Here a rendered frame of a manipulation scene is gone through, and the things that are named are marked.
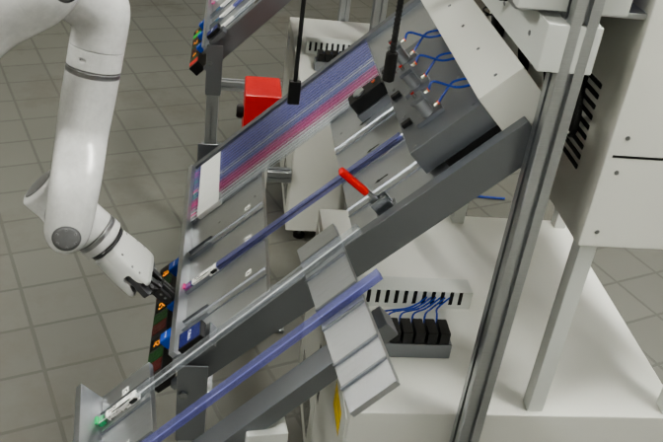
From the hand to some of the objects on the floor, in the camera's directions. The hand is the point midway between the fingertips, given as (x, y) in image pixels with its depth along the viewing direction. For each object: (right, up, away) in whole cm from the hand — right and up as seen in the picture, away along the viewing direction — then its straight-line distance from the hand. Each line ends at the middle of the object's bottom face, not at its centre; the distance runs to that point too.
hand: (165, 292), depth 160 cm
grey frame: (+22, -56, +52) cm, 79 cm away
